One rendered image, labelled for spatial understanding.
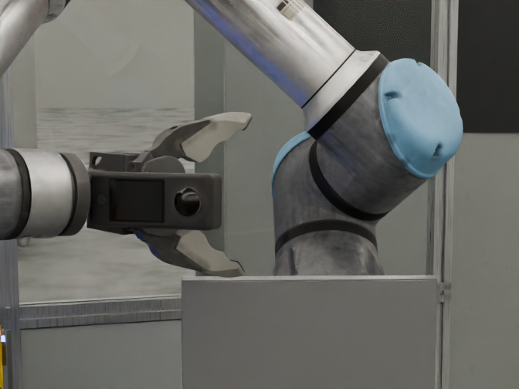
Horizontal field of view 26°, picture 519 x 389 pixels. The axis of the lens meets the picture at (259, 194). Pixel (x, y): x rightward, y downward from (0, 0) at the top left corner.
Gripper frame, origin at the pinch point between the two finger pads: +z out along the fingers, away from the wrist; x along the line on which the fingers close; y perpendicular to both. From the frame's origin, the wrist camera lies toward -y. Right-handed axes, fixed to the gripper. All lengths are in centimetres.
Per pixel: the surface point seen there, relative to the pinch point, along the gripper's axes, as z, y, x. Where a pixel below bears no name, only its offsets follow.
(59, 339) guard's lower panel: 38, 100, 35
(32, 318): 33, 102, 31
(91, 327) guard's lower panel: 43, 97, 33
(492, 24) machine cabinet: 226, 154, -42
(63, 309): 38, 99, 29
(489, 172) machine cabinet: 231, 156, 6
